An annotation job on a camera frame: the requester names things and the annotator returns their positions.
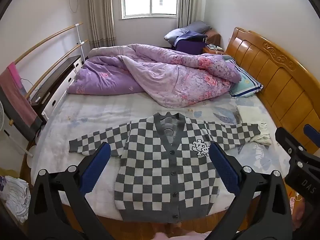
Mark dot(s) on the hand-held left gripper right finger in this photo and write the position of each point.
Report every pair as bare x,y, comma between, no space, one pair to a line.
223,166

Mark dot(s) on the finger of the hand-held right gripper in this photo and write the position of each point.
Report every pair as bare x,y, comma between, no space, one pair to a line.
312,133
287,140

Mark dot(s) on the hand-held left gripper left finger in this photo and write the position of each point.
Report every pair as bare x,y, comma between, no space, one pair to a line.
96,165

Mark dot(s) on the grey white checkered cardigan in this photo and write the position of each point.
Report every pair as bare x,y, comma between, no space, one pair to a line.
160,180

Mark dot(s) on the person's right forearm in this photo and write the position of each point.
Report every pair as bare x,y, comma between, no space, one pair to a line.
303,215

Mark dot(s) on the pile of pale clothes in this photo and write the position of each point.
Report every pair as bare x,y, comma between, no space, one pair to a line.
15,197

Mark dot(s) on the wooden clothes rack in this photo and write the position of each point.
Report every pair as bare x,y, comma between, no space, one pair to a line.
79,33

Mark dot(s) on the small white garment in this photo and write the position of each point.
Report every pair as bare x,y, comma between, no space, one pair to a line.
262,137

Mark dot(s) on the folded cream cloth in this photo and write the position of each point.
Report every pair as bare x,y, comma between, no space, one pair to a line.
248,115

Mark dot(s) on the wooden bed headboard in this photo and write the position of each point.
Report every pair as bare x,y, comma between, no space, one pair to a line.
275,80

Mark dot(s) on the blue striped pillow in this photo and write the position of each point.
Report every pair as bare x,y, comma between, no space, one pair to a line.
246,85

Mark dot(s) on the person's pink pajamas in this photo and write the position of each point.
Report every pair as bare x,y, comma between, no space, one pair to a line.
175,237

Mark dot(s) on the black and white cabinet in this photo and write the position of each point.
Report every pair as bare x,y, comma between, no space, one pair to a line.
53,82

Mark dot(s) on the pink and grey towel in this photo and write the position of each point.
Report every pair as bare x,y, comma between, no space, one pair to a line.
17,105

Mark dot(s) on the purple floral quilt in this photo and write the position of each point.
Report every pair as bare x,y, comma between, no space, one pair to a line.
175,80

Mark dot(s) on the white standing fan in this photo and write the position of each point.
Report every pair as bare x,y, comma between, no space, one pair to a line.
1,117

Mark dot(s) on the wooden nightstand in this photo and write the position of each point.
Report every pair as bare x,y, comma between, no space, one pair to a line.
208,51

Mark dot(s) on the brown cushion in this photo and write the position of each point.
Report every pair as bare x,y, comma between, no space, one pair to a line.
214,37

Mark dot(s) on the grey pillow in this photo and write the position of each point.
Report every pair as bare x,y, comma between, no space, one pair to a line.
198,27

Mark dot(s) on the beige striped curtain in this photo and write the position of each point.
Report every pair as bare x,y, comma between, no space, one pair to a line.
100,17
192,2

